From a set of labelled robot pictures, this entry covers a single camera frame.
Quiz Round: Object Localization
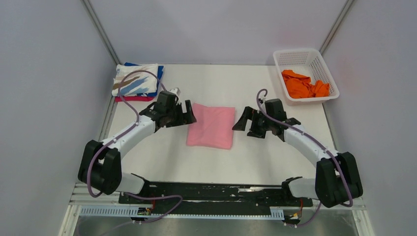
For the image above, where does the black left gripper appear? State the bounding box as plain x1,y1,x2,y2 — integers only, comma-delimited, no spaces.
165,100,196,128

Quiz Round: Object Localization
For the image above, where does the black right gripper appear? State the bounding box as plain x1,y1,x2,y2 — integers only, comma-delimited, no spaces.
232,107,273,139

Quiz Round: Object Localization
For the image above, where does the pink t-shirt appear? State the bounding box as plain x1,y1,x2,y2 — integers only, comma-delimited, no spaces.
186,103,236,150

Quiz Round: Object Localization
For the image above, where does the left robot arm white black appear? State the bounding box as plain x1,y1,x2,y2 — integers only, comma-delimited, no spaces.
78,89,197,203

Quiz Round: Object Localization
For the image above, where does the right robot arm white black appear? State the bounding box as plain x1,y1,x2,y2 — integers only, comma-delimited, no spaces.
232,99,363,208

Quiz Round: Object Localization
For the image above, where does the orange crumpled t-shirt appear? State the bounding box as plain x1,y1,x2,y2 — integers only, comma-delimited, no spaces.
281,70,330,99

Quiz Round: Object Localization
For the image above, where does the white blue beige folded shirt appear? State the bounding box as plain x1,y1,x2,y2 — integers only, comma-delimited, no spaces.
112,64,159,97

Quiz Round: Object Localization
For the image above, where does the white plastic basket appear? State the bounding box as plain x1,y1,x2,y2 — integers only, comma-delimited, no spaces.
273,48,340,106

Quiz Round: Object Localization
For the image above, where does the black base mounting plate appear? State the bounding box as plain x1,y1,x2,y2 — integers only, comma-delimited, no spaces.
119,181,313,216

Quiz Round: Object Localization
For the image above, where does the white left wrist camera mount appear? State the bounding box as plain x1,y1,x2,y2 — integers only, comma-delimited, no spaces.
169,88,181,97

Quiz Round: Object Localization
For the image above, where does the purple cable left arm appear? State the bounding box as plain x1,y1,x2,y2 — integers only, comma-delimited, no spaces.
88,70,184,225

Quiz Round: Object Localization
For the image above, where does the aluminium frame rail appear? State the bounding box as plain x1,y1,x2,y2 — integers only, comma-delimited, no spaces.
69,183,366,210

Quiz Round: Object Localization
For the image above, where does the metal corner rail right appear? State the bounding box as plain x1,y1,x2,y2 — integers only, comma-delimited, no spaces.
319,0,356,55

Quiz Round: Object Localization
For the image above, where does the metal corner rail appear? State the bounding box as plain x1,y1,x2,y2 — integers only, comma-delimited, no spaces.
80,0,120,64
319,0,356,55

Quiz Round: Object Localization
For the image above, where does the metal corner rail left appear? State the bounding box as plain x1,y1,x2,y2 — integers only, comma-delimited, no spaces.
80,0,120,64

